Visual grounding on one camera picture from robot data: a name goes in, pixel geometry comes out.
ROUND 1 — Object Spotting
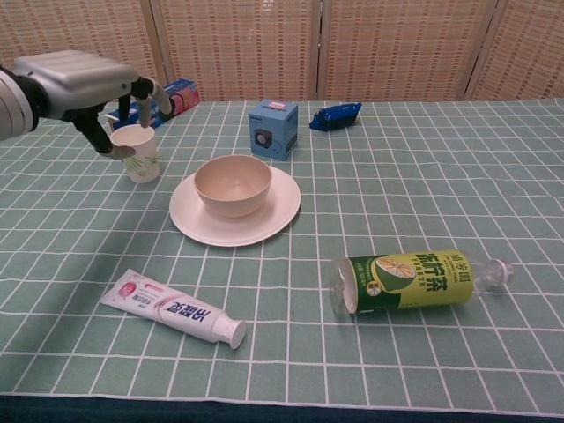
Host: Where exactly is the long blue carton box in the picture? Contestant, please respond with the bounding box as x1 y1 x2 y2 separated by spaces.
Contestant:
105 78 201 131

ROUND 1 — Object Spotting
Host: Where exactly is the white round plate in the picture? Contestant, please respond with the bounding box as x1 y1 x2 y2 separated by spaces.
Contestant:
168 165 302 248

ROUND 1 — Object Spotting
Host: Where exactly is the white paper cup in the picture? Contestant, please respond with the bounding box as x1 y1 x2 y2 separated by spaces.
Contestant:
109 124 160 184

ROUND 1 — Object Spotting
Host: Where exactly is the light blue speaker box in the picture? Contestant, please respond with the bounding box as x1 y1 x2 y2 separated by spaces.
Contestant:
248 98 300 162

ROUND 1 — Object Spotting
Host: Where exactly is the bamboo folding screen panel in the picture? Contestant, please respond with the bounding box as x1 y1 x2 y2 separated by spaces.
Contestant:
0 0 168 103
466 0 564 101
315 0 490 102
149 0 325 103

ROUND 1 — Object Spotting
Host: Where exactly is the green label tea bottle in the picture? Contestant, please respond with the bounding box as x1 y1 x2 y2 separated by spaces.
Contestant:
329 249 516 317

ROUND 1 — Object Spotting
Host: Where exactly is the dark blue snack packet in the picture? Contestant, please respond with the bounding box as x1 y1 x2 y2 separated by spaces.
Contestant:
308 101 363 132

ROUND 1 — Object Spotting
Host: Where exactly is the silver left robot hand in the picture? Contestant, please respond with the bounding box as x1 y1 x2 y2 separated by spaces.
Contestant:
12 49 174 160

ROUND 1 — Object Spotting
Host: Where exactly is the green grid tablecloth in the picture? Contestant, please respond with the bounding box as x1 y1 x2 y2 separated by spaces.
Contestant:
0 97 564 423

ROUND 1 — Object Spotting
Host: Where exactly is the white toothpaste tube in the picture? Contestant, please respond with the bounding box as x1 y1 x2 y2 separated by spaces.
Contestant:
99 269 248 351

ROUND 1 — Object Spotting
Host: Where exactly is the beige bowl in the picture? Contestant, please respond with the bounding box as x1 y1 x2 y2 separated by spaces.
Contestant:
194 154 273 219

